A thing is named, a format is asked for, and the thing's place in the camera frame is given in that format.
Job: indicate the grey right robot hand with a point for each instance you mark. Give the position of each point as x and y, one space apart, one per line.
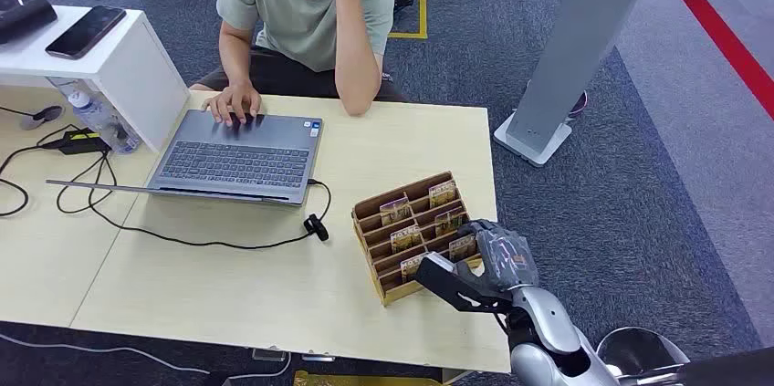
508 259

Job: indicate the person's right hand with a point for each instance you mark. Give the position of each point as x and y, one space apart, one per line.
233 102

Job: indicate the person's right forearm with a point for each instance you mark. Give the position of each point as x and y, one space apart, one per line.
234 60

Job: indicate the person's left forearm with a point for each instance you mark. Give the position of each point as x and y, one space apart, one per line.
357 57

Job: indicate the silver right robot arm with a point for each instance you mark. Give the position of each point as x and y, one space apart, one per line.
547 323

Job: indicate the printed hotel card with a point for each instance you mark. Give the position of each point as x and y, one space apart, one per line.
413 265
462 247
405 239
448 223
442 193
395 210

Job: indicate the person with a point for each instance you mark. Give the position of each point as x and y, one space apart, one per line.
302 14

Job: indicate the wooden card holder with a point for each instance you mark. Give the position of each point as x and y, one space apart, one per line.
387 286

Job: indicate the grey open laptop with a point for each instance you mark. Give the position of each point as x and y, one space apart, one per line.
242 159

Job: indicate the white desk riser shelf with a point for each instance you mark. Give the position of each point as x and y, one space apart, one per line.
121 69

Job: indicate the clear plastic water bottle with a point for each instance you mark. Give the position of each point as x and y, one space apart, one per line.
103 120

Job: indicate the black power adapter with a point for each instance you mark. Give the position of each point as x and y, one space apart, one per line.
84 142

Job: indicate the black smartphone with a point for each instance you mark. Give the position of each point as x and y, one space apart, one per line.
86 31

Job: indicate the black case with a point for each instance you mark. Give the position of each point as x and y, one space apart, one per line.
21 14

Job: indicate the grey kiosk stand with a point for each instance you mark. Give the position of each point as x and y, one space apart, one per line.
580 38

